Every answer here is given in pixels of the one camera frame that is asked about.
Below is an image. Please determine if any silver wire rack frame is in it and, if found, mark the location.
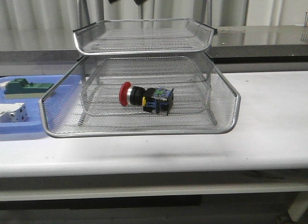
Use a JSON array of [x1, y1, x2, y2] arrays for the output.
[[76, 0, 218, 128]]

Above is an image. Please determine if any red emergency stop button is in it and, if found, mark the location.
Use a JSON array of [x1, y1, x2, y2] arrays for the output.
[[118, 81, 174, 116]]

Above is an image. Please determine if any green and white terminal block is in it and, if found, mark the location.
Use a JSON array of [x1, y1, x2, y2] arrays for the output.
[[0, 78, 53, 100]]

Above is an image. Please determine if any silver mesh tray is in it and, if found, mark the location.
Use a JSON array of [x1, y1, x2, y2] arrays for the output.
[[73, 18, 218, 56], [38, 55, 241, 139], [80, 85, 210, 117]]

